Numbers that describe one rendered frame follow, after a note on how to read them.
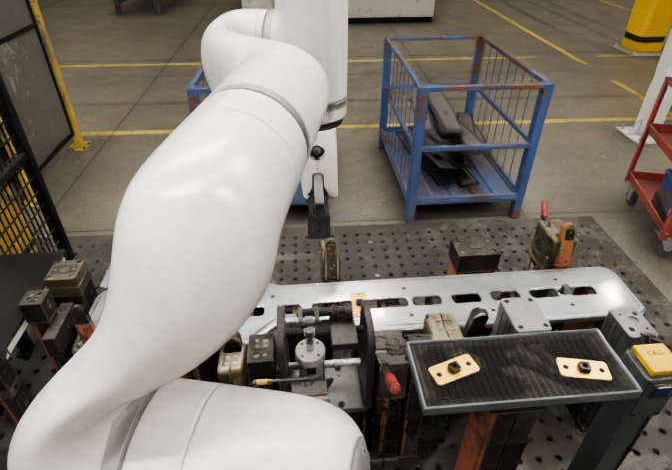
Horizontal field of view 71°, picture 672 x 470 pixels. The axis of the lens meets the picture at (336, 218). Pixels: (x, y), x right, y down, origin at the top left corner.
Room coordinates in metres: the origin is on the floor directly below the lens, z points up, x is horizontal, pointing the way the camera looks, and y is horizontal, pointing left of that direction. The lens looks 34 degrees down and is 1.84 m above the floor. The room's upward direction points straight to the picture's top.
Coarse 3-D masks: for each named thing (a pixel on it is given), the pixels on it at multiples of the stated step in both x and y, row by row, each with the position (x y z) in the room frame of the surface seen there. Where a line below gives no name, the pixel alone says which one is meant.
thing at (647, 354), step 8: (648, 344) 0.58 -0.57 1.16; (656, 344) 0.58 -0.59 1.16; (640, 352) 0.56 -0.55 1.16; (648, 352) 0.56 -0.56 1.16; (656, 352) 0.56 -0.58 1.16; (664, 352) 0.56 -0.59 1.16; (640, 360) 0.55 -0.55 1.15; (648, 360) 0.54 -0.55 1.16; (656, 360) 0.54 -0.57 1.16; (664, 360) 0.54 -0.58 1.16; (648, 368) 0.53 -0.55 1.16; (656, 368) 0.52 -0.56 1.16; (664, 368) 0.52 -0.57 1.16
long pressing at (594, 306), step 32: (288, 288) 0.90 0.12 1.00; (320, 288) 0.90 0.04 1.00; (352, 288) 0.90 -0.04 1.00; (384, 288) 0.90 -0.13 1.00; (416, 288) 0.90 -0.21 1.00; (448, 288) 0.90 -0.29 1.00; (480, 288) 0.90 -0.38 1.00; (512, 288) 0.90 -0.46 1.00; (544, 288) 0.90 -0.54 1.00; (608, 288) 0.90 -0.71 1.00; (96, 320) 0.78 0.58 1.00; (256, 320) 0.78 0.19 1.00; (288, 320) 0.78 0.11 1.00; (384, 320) 0.78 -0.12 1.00; (416, 320) 0.78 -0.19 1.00; (576, 320) 0.79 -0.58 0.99
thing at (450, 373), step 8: (448, 360) 0.54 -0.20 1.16; (456, 360) 0.54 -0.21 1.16; (464, 360) 0.54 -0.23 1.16; (472, 360) 0.54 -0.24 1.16; (432, 368) 0.52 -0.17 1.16; (440, 368) 0.52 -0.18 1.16; (448, 368) 0.52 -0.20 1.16; (456, 368) 0.51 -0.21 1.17; (464, 368) 0.52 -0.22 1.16; (472, 368) 0.52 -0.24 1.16; (432, 376) 0.51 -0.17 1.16; (448, 376) 0.50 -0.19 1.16; (456, 376) 0.50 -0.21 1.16; (464, 376) 0.51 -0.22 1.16; (440, 384) 0.49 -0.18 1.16
